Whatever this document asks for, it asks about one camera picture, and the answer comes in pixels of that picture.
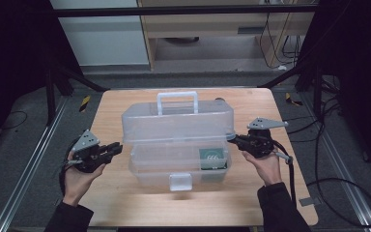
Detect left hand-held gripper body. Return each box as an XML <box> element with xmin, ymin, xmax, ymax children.
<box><xmin>71</xmin><ymin>129</ymin><xmax>111</xmax><ymax>174</ymax></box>

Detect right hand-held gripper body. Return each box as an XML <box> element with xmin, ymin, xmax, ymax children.
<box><xmin>243</xmin><ymin>117</ymin><xmax>290</xmax><ymax>160</ymax></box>

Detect green medicine box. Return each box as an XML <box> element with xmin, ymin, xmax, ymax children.
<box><xmin>198</xmin><ymin>147</ymin><xmax>229</xmax><ymax>171</ymax></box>

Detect clear plastic storage box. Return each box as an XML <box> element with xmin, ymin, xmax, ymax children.
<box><xmin>121</xmin><ymin>90</ymin><xmax>237</xmax><ymax>192</ymax></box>

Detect person's right hand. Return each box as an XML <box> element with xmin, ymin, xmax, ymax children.
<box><xmin>241</xmin><ymin>149</ymin><xmax>283</xmax><ymax>188</ymax></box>

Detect person's left hand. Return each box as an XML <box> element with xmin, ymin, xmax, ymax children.
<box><xmin>62</xmin><ymin>150</ymin><xmax>107</xmax><ymax>208</ymax></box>

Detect yellow black tape strip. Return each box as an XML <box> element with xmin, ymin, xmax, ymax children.
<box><xmin>78</xmin><ymin>95</ymin><xmax>92</xmax><ymax>114</ymax></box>
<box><xmin>284</xmin><ymin>92</ymin><xmax>304</xmax><ymax>107</ymax></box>

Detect black metal stand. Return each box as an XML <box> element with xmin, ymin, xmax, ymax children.
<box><xmin>258</xmin><ymin>60</ymin><xmax>324</xmax><ymax>121</ymax></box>
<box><xmin>43</xmin><ymin>63</ymin><xmax>109</xmax><ymax>127</ymax></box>

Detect grey tape piece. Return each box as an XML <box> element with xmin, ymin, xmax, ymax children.
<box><xmin>298</xmin><ymin>196</ymin><xmax>322</xmax><ymax>208</ymax></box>

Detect white cabinet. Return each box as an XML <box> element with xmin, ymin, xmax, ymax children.
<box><xmin>49</xmin><ymin>0</ymin><xmax>151</xmax><ymax>68</ymax></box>

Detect dark object under desk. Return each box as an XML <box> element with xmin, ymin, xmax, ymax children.
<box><xmin>163</xmin><ymin>36</ymin><xmax>201</xmax><ymax>46</ymax></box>

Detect light wooden desk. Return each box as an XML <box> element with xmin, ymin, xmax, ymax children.
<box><xmin>136</xmin><ymin>0</ymin><xmax>315</xmax><ymax>71</ymax></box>

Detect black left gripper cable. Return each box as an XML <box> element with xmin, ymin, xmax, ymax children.
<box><xmin>58</xmin><ymin>136</ymin><xmax>82</xmax><ymax>198</ymax></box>

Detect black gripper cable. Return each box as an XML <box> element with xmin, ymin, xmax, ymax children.
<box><xmin>58</xmin><ymin>136</ymin><xmax>82</xmax><ymax>198</ymax></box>
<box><xmin>271</xmin><ymin>139</ymin><xmax>298</xmax><ymax>208</ymax></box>

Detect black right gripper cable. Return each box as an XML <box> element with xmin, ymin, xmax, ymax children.
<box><xmin>271</xmin><ymin>139</ymin><xmax>298</xmax><ymax>208</ymax></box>

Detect black floor cables bundle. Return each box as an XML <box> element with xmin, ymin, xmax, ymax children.
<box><xmin>282</xmin><ymin>95</ymin><xmax>343</xmax><ymax>144</ymax></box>

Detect aluminium floor rail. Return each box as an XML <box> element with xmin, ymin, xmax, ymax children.
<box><xmin>302</xmin><ymin>92</ymin><xmax>371</xmax><ymax>232</ymax></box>
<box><xmin>0</xmin><ymin>96</ymin><xmax>70</xmax><ymax>232</ymax></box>

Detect thin black floor cable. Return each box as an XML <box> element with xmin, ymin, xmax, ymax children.
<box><xmin>0</xmin><ymin>110</ymin><xmax>29</xmax><ymax>131</ymax></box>

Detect black cables under desk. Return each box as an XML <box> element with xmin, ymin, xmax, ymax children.
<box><xmin>258</xmin><ymin>12</ymin><xmax>305</xmax><ymax>71</ymax></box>

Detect black looped floor cable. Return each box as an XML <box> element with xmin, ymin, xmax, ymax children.
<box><xmin>306</xmin><ymin>177</ymin><xmax>371</xmax><ymax>228</ymax></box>

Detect black horizontal frame bar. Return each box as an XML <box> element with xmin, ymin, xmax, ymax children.
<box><xmin>52</xmin><ymin>4</ymin><xmax>319</xmax><ymax>18</ymax></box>

